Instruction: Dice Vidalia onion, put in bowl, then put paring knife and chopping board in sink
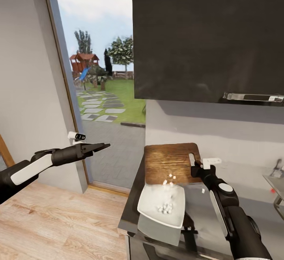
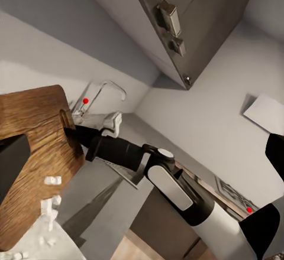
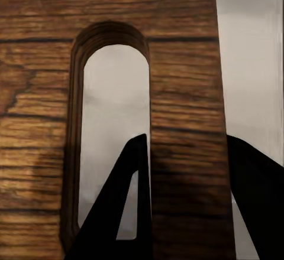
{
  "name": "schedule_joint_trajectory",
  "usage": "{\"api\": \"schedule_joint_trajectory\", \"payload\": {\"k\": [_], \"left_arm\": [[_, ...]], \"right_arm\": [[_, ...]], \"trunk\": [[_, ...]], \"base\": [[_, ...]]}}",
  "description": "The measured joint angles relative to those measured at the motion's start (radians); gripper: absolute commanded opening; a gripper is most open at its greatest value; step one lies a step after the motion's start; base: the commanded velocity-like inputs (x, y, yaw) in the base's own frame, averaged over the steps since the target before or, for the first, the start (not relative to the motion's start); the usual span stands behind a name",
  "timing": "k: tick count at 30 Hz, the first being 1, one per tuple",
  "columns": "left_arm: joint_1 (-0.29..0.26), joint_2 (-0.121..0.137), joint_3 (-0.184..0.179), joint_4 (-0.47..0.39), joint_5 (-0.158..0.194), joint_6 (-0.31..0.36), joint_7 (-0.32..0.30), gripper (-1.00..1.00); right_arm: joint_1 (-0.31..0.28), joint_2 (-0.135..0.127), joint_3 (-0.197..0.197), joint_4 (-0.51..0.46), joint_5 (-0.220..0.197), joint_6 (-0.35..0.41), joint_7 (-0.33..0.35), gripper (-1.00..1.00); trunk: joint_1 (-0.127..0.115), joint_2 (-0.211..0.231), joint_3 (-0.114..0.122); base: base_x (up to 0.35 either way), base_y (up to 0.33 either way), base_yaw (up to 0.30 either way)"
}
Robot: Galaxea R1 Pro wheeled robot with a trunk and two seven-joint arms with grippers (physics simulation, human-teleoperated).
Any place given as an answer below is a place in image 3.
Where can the cutting board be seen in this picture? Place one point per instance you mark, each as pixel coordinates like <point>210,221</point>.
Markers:
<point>44,48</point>

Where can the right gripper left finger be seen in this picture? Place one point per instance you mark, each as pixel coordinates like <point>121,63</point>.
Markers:
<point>96,239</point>

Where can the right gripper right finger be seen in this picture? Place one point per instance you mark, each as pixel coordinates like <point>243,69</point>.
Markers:
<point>257,183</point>

